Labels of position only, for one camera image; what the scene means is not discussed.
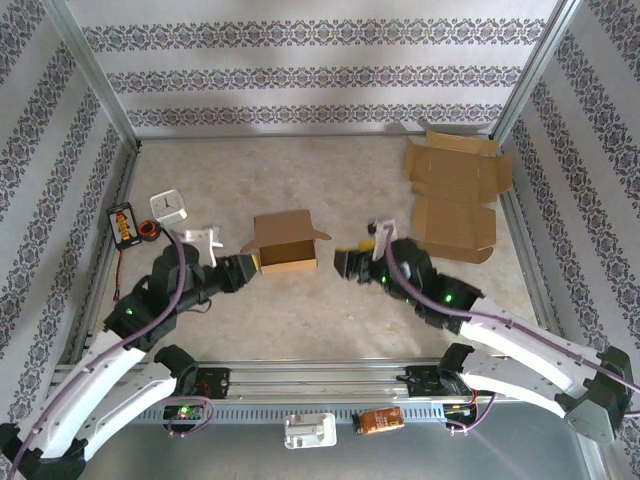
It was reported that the brown cardboard mailer box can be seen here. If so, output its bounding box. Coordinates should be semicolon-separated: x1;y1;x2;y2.
403;128;515;265
239;209;334;276

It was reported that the black device with orange print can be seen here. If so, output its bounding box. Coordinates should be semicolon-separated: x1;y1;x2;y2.
106;200;140;250

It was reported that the white square alarm clock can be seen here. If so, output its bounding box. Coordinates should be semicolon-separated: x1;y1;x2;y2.
149;188;189;226

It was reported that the left green circuit board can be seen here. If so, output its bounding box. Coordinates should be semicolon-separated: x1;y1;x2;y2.
163;403;206;422

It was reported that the green circuit board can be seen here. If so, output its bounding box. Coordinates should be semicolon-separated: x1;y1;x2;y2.
443;402;480;420
163;403;206;422

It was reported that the right green circuit board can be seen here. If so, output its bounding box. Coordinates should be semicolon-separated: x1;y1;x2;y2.
443;402;480;420

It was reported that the orange brown battery pack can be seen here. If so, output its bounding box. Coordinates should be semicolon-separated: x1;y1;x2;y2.
351;406;405;436

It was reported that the white plastic holder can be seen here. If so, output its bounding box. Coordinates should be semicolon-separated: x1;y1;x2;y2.
283;411;338;451

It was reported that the grey metal sheet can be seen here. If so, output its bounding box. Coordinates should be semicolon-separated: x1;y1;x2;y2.
49;422;601;480

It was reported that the thin red wire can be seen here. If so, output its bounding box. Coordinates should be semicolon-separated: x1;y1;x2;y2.
113;248;127;302

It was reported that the orange black cable coil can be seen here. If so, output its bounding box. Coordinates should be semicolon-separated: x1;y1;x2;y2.
138;219;162;245

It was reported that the right aluminium side rail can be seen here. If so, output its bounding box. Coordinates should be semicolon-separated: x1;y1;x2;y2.
487;139;584;364

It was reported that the aluminium side rail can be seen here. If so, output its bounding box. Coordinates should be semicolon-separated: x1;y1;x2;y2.
487;139;584;364
69;141;144;361

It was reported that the left aluminium side rail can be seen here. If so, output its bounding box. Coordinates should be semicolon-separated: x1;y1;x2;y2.
69;141;144;361

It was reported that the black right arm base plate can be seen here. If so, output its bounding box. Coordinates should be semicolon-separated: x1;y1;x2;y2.
405;364;497;400

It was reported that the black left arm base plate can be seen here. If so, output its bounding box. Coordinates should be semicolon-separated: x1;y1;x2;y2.
192;366;232;401

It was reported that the aluminium mounting rail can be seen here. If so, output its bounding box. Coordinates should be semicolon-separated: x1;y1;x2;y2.
49;359;561;404

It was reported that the aluminium back rail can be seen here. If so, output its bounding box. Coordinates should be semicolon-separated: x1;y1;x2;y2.
137;130;494;144

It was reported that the grey slotted cable duct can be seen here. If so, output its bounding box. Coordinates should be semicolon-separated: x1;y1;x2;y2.
137;403;569;427

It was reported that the left aluminium frame post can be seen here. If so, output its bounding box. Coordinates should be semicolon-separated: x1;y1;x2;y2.
42;0;143;151

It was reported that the aluminium frame post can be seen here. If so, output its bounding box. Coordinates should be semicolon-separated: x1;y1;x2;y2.
488;0;582;146
42;0;143;151

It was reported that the right aluminium frame post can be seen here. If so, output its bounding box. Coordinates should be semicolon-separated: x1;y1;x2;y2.
488;0;582;146

